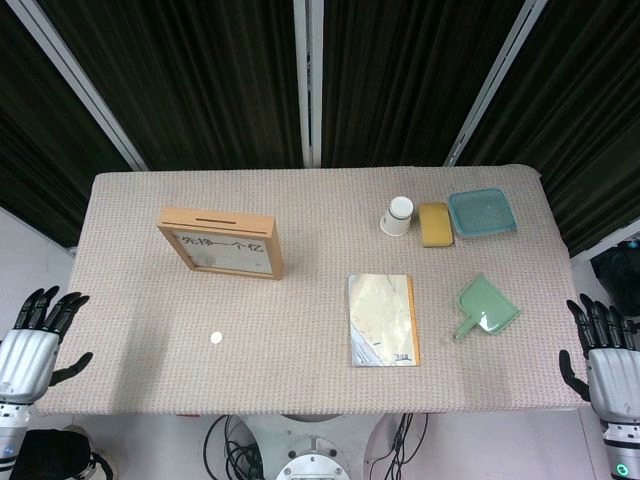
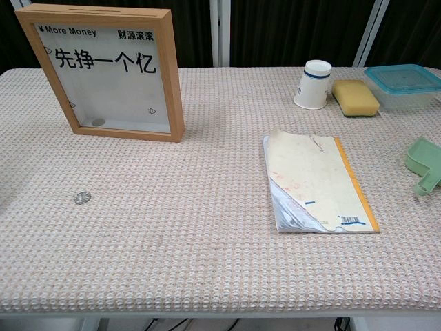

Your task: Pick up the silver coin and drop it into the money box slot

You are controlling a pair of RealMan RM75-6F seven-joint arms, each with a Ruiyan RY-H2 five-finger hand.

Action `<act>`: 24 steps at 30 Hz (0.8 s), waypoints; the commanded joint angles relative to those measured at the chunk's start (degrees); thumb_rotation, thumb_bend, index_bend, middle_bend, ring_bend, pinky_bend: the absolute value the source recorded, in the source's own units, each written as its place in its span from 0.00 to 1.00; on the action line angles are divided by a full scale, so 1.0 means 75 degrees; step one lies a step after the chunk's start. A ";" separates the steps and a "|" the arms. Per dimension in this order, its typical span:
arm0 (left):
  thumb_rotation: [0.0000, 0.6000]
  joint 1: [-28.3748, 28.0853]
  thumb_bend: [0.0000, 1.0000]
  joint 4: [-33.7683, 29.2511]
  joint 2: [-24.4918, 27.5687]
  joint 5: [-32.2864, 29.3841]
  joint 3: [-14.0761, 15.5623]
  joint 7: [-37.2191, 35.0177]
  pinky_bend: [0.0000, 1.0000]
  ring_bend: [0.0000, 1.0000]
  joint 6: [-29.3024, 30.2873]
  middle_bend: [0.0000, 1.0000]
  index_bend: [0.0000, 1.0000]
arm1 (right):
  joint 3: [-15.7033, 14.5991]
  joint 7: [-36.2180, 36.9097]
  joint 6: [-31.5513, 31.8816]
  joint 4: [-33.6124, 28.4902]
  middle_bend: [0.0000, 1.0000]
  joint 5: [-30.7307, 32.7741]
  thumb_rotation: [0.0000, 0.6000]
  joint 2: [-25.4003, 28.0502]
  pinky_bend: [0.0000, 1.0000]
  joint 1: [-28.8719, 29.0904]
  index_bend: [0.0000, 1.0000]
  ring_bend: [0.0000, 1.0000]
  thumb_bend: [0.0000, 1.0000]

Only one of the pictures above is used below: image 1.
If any thin black floor cable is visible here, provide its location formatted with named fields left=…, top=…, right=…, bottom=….
left=364, top=413, right=431, bottom=480

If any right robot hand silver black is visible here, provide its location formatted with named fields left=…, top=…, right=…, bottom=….
left=558, top=294, right=640, bottom=420

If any beige woven tablecloth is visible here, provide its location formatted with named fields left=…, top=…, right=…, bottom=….
left=32, top=164, right=609, bottom=417

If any blue lidded plastic container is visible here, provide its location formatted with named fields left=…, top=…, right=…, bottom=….
left=447, top=187, right=519, bottom=238

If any white black sneaker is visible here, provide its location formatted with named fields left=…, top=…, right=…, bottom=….
left=74, top=448, right=119, bottom=480

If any yellow sponge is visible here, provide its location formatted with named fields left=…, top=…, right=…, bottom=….
left=417, top=201, right=456, bottom=249

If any aluminium frame post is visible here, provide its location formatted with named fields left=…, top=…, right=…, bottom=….
left=442, top=0, right=549, bottom=167
left=9, top=0, right=150, bottom=172
left=292, top=0, right=326, bottom=169

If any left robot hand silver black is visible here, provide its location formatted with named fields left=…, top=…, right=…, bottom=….
left=0, top=285, right=95, bottom=404

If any white paper cup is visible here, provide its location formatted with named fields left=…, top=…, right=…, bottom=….
left=378, top=196, right=415, bottom=237

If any black equipment beside table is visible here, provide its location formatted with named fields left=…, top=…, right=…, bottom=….
left=588, top=233, right=640, bottom=317

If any worn book yellow spine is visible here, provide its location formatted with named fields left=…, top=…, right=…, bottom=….
left=347, top=272, right=422, bottom=369

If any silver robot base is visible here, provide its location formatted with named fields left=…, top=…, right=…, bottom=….
left=234, top=413, right=386, bottom=480

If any wooden coin box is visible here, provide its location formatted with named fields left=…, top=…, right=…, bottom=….
left=157, top=206, right=287, bottom=282

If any black curtain panel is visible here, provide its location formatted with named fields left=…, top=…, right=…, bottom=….
left=0, top=0, right=137, bottom=249
left=457, top=0, right=640, bottom=259
left=319, top=0, right=527, bottom=170
left=37, top=0, right=307, bottom=172

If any person in black clothes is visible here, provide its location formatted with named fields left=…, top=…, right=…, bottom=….
left=9, top=427, right=94, bottom=480

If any green plastic dustpan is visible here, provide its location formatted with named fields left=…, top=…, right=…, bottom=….
left=452, top=272, right=523, bottom=342

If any black cable bundle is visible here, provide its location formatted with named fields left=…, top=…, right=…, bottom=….
left=203, top=414, right=265, bottom=480

